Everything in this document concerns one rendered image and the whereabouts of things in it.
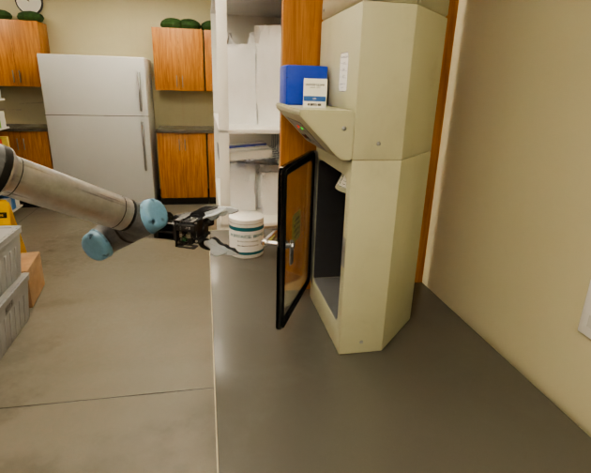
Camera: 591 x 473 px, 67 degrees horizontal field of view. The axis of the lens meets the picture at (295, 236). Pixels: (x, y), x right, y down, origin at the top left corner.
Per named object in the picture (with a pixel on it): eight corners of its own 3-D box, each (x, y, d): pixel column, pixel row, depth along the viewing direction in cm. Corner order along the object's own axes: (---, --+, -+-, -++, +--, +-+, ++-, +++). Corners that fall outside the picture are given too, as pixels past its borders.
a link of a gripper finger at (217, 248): (226, 268, 111) (196, 250, 112) (235, 261, 117) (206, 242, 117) (232, 259, 110) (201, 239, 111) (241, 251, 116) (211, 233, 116)
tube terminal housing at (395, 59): (386, 291, 143) (413, 26, 118) (433, 346, 113) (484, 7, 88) (309, 296, 138) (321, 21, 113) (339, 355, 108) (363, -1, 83)
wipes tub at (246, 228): (261, 246, 179) (261, 209, 174) (265, 258, 167) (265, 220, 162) (228, 247, 176) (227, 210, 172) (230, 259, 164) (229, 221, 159)
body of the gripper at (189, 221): (196, 251, 110) (153, 245, 113) (212, 240, 118) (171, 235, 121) (195, 221, 108) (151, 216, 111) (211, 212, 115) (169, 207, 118)
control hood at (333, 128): (315, 141, 123) (317, 103, 120) (352, 160, 93) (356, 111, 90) (274, 141, 121) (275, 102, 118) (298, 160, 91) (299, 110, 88)
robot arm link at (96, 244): (102, 224, 101) (130, 205, 111) (71, 240, 106) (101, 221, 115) (122, 252, 103) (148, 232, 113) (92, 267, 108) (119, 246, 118)
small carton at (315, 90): (326, 107, 102) (327, 79, 100) (325, 108, 97) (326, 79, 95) (304, 106, 102) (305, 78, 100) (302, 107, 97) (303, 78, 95)
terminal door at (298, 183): (309, 282, 135) (314, 149, 122) (279, 333, 107) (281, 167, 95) (306, 282, 136) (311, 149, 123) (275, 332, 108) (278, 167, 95)
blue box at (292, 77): (316, 103, 118) (318, 67, 115) (325, 105, 109) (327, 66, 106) (279, 102, 116) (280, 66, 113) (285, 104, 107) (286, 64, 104)
